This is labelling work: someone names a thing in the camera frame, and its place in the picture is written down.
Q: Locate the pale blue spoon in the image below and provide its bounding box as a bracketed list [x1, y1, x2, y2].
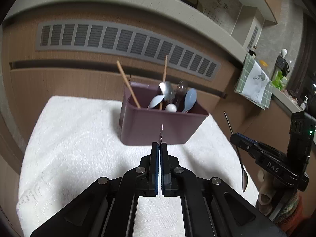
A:
[147, 95, 165, 109]

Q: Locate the purple plastic utensil holder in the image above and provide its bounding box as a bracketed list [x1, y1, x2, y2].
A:
[119, 82, 208, 146]

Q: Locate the slim black handled teaspoon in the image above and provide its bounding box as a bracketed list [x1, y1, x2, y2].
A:
[223, 111, 249, 193]

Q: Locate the white plastic spoon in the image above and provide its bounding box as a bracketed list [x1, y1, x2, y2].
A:
[165, 104, 177, 112]

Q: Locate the white textured towel mat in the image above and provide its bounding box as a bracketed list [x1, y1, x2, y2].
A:
[17, 96, 258, 236]

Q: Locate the smiley handle steel spoon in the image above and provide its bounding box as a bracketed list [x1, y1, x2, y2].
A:
[158, 124, 163, 146]

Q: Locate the steel soup spoon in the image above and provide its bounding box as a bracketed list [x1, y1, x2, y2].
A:
[159, 81, 175, 103]

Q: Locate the grey ventilation grille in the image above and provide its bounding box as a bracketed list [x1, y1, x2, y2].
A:
[35, 19, 221, 81]

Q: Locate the gloved right hand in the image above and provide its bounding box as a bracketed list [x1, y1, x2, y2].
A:
[256, 170, 300, 224]

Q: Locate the green checked dish towel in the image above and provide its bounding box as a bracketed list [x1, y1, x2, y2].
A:
[234, 54, 272, 110]

